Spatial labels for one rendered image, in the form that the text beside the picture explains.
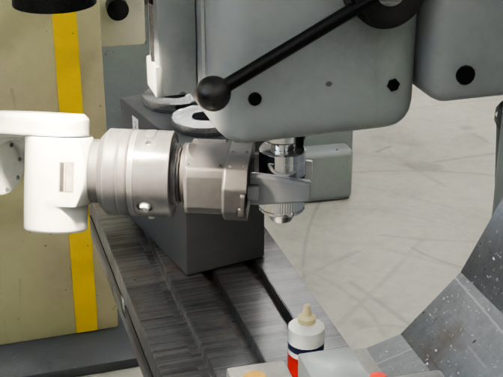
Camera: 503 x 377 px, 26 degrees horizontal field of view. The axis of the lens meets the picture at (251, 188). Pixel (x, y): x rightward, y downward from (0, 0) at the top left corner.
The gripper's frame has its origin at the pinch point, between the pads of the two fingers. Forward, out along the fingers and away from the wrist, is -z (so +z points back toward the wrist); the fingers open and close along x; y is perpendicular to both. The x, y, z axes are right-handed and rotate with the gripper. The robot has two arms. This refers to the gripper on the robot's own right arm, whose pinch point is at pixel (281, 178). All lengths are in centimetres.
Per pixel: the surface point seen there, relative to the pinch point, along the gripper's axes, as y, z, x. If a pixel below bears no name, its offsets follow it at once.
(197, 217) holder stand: 18.5, 12.1, 28.1
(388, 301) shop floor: 123, -26, 189
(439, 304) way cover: 27.0, -19.8, 23.1
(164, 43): -15.7, 10.7, -6.2
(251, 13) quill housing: -20.1, 2.5, -11.6
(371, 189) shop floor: 123, -22, 272
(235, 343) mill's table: 26.9, 5.6, 11.0
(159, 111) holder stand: 8.2, 18.9, 39.7
